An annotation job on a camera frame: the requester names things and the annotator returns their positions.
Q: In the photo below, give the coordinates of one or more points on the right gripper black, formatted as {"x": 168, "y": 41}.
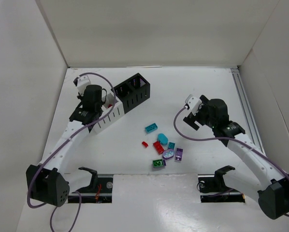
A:
{"x": 193, "y": 120}

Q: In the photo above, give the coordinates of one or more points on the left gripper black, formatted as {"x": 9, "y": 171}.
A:
{"x": 102, "y": 104}

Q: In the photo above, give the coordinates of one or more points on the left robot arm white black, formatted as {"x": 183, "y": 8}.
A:
{"x": 48, "y": 182}

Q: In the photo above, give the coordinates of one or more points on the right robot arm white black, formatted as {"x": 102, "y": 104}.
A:
{"x": 270, "y": 187}

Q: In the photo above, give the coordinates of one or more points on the white slotted double container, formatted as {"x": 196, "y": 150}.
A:
{"x": 113, "y": 113}

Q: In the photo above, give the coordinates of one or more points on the black slotted double container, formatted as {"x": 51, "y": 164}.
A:
{"x": 133, "y": 91}

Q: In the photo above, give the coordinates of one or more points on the small teal square lego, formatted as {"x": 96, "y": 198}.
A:
{"x": 171, "y": 145}

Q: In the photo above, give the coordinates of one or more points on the purple lego brick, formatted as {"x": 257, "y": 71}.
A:
{"x": 178, "y": 154}

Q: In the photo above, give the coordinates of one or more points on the teal rounded lego brick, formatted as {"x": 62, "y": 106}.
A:
{"x": 163, "y": 140}

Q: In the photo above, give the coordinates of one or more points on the lilac oval paw lego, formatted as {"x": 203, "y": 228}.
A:
{"x": 168, "y": 154}

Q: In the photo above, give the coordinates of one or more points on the teal long lego plate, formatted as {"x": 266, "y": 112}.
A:
{"x": 151, "y": 128}

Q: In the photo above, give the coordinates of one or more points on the red long lego brick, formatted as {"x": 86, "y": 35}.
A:
{"x": 158, "y": 147}

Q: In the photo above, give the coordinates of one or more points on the small red lego piece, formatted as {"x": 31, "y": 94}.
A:
{"x": 145, "y": 144}

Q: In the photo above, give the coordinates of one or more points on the green lego on purple plate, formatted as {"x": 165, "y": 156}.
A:
{"x": 159, "y": 163}

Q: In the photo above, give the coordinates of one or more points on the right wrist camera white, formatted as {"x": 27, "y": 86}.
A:
{"x": 193, "y": 104}

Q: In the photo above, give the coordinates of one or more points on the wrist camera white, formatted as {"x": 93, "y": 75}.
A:
{"x": 193, "y": 104}
{"x": 81, "y": 82}

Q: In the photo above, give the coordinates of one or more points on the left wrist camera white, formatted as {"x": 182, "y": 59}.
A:
{"x": 81, "y": 82}

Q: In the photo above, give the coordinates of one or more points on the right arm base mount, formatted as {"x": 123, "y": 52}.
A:
{"x": 212, "y": 188}

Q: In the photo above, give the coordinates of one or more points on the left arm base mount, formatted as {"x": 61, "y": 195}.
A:
{"x": 98, "y": 188}

